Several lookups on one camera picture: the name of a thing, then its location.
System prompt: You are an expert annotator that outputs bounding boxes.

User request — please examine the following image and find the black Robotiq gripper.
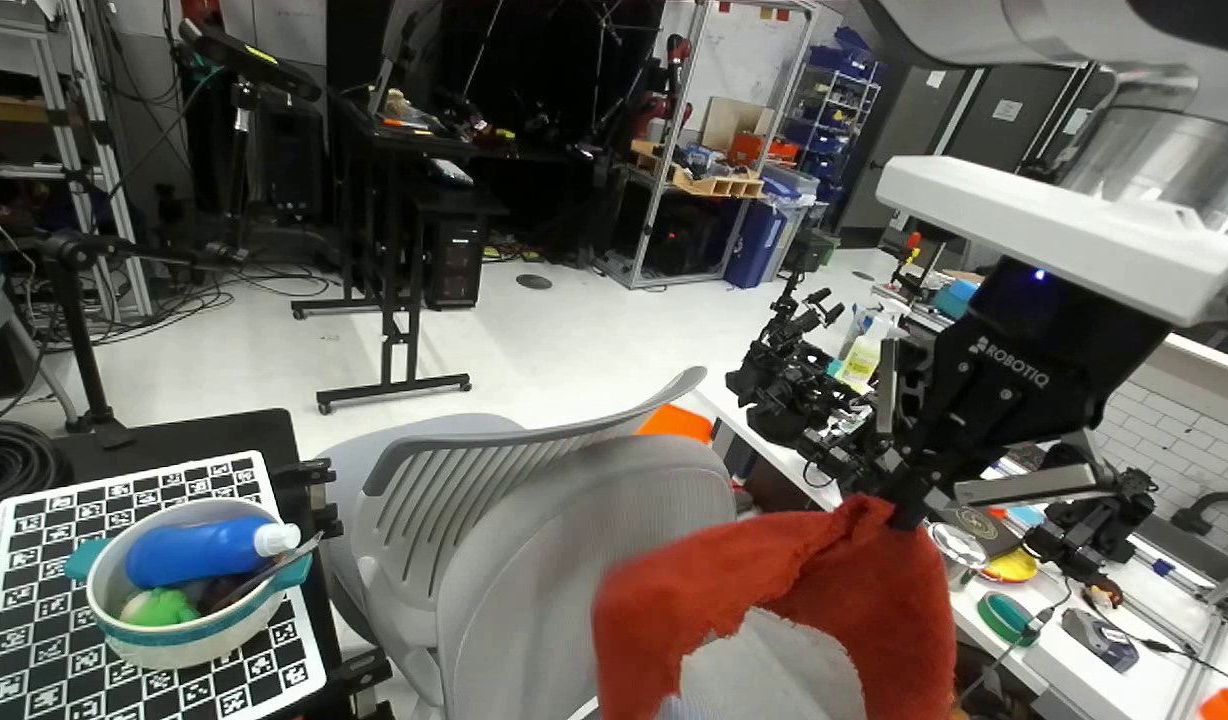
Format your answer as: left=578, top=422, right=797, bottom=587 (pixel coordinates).
left=841, top=254, right=1173, bottom=531

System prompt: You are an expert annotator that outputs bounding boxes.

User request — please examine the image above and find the orange towel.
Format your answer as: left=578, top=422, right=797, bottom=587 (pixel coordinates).
left=588, top=492, right=965, bottom=720

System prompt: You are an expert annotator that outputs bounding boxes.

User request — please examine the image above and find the grey office chair slatted back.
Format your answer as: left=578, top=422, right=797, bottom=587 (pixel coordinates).
left=320, top=365, right=713, bottom=670

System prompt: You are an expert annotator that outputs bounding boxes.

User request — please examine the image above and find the black robot gripper device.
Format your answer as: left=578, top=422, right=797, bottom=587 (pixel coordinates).
left=803, top=390, right=938, bottom=531

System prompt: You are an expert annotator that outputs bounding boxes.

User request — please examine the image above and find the steel cup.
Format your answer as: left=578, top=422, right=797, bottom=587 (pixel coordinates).
left=927, top=520, right=996, bottom=578

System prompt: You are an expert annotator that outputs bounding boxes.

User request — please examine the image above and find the yellow-green bottle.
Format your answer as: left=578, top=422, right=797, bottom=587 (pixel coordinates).
left=832, top=306, right=896, bottom=399

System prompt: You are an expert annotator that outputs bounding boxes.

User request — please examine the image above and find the yellow dish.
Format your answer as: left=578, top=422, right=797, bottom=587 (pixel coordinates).
left=983, top=544, right=1044, bottom=593

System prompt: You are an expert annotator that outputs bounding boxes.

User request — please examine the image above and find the teal box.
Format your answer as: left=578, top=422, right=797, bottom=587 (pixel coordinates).
left=927, top=276, right=983, bottom=327

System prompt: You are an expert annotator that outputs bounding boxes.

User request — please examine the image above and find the black mechanical device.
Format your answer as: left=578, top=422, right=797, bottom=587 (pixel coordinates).
left=1027, top=464, right=1165, bottom=570

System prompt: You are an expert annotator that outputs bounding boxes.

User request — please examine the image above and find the small orange object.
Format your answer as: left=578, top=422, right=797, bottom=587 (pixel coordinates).
left=633, top=399, right=719, bottom=449

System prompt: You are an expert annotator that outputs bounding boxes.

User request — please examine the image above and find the dark grey flat gadget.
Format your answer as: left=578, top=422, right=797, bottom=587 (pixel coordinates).
left=1057, top=605, right=1144, bottom=674

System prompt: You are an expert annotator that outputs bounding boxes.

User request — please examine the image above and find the blue bin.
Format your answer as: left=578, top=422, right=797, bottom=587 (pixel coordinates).
left=719, top=194, right=801, bottom=293

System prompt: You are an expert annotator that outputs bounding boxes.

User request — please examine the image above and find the long white work table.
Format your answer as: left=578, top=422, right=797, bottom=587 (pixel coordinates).
left=686, top=244, right=1228, bottom=720

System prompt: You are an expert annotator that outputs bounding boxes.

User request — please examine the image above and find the wooden workbench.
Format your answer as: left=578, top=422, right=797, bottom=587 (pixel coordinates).
left=630, top=130, right=774, bottom=206

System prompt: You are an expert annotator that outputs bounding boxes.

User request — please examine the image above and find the grey door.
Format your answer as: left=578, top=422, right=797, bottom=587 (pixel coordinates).
left=896, top=59, right=1038, bottom=172

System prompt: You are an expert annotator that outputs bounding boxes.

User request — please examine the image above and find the storage shelf with blue bins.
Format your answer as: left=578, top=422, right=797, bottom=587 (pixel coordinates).
left=784, top=21, right=888, bottom=211

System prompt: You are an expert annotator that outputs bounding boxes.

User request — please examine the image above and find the white board panel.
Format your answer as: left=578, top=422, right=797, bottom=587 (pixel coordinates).
left=665, top=0, right=815, bottom=134

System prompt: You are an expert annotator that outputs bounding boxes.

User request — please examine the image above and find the black computer tower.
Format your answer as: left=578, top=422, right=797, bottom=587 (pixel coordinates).
left=421, top=194, right=494, bottom=312

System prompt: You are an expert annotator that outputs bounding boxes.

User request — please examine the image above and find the grey spoon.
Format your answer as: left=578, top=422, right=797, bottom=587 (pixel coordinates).
left=204, top=528, right=333, bottom=615

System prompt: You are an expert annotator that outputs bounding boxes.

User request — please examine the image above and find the blue bottle white cap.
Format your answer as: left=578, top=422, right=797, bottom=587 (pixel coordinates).
left=120, top=514, right=303, bottom=593

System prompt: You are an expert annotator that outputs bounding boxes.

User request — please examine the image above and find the black base table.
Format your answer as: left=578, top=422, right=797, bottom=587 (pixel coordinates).
left=45, top=404, right=307, bottom=492

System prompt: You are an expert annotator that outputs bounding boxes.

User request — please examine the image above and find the white teal-rimmed bowl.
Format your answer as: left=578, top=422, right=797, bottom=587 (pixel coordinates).
left=66, top=497, right=320, bottom=670

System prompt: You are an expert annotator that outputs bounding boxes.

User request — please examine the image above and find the green ball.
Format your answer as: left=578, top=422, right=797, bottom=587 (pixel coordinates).
left=115, top=585, right=204, bottom=633

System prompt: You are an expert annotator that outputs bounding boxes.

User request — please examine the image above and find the black tripod stand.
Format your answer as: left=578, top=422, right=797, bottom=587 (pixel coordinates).
left=0, top=217, right=145, bottom=437

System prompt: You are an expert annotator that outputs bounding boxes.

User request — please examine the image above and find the black white calibration board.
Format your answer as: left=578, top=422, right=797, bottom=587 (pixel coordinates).
left=0, top=449, right=333, bottom=720

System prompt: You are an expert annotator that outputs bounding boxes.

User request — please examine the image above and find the white metal shelf rack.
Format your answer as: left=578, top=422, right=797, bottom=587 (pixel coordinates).
left=0, top=0, right=155, bottom=324

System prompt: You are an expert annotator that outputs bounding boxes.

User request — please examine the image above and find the black camera rig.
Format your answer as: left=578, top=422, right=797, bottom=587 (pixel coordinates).
left=723, top=273, right=859, bottom=450

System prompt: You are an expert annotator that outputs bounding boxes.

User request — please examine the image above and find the white brick wall panel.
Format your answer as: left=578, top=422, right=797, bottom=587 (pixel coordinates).
left=1087, top=334, right=1228, bottom=535

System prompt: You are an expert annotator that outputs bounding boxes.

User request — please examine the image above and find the black desk frame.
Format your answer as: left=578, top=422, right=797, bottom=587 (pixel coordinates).
left=289, top=77, right=509, bottom=416

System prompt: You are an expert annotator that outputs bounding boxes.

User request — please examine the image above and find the black clamp mount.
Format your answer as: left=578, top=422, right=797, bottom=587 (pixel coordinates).
left=270, top=450, right=343, bottom=538

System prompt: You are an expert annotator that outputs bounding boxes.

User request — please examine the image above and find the black coiled cable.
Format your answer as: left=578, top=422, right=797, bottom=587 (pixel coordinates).
left=0, top=418, right=66, bottom=528

